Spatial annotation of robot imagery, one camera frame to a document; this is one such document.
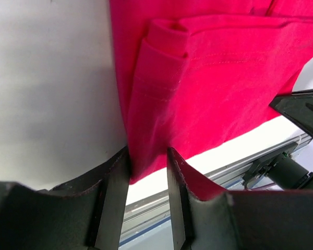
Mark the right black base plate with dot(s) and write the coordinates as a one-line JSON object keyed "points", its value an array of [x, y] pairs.
{"points": [[261, 166]]}

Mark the crimson red t shirt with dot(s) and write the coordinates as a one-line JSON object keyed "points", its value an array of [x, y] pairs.
{"points": [[195, 74]]}

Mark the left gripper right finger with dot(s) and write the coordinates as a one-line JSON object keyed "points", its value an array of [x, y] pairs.
{"points": [[237, 219]]}

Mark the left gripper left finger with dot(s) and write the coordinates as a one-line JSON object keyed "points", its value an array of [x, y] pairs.
{"points": [[86, 212]]}

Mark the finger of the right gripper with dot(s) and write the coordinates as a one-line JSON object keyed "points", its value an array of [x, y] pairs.
{"points": [[297, 108]]}

